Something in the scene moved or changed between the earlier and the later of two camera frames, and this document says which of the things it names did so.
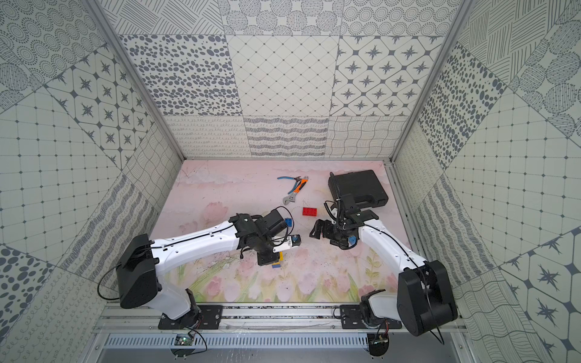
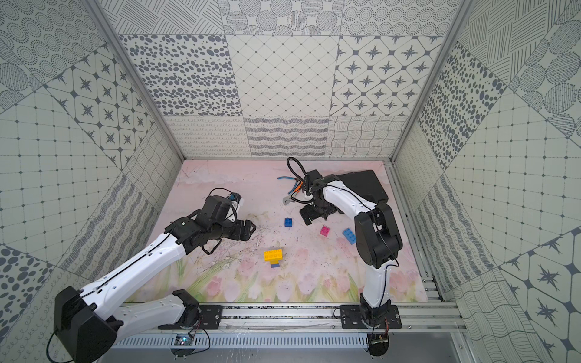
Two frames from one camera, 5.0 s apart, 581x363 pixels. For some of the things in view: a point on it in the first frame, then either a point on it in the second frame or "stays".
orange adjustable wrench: (291, 198) stays
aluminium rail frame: (122, 319) stays
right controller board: (377, 342) stays
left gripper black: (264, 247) to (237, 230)
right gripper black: (327, 225) to (309, 209)
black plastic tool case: (363, 184) stays
